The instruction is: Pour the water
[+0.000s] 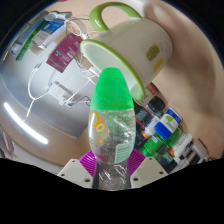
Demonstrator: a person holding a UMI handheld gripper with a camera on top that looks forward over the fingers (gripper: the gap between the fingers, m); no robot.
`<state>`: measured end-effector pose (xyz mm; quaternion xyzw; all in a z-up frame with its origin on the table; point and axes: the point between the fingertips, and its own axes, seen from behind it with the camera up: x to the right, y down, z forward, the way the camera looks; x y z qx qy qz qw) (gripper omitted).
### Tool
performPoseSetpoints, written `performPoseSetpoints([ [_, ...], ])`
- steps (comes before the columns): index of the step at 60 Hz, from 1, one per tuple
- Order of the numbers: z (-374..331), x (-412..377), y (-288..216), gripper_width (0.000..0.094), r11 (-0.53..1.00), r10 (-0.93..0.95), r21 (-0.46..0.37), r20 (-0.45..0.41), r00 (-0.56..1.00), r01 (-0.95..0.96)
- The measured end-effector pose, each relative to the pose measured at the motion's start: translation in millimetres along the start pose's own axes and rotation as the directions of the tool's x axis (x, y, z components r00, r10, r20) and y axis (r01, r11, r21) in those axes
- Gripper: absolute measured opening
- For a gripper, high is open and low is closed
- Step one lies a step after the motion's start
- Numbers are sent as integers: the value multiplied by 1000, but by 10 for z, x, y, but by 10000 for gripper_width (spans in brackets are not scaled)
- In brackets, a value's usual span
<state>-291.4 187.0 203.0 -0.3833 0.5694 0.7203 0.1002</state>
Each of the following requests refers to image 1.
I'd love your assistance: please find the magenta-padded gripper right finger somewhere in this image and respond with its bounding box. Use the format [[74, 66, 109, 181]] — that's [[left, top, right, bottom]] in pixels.
[[126, 148, 169, 190]]

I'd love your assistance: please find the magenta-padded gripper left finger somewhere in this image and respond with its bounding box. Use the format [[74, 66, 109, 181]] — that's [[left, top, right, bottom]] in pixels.
[[57, 150, 100, 190]]

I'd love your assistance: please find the clear bottle with green cap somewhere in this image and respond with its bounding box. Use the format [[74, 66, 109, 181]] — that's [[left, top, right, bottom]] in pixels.
[[88, 67, 137, 191]]

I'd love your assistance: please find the green box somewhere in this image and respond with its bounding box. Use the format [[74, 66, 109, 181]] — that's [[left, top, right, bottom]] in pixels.
[[143, 131, 174, 158]]

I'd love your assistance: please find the white bottle with orange cap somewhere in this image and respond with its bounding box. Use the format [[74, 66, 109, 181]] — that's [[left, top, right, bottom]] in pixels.
[[168, 133, 194, 159]]

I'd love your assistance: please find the white bottle with blue cap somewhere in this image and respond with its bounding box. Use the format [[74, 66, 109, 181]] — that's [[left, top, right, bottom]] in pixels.
[[154, 107, 183, 139]]

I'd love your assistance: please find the slim white light strip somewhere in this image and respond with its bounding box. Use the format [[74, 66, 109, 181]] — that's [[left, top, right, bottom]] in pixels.
[[3, 102, 49, 145]]

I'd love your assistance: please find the maroon card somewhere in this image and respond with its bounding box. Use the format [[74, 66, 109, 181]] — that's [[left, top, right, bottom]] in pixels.
[[45, 33, 84, 74]]

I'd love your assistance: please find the white mug with green rim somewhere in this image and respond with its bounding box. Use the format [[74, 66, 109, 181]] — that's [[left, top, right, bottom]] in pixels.
[[79, 1, 174, 102]]

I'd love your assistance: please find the blue white box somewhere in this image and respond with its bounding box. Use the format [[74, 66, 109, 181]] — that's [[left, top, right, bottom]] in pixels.
[[32, 18, 67, 49]]

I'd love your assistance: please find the white wall socket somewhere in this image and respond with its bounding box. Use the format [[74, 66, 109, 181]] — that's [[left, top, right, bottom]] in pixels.
[[48, 82, 73, 107]]

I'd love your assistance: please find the white cable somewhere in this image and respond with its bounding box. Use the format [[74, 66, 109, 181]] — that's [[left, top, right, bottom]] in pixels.
[[24, 61, 99, 121]]

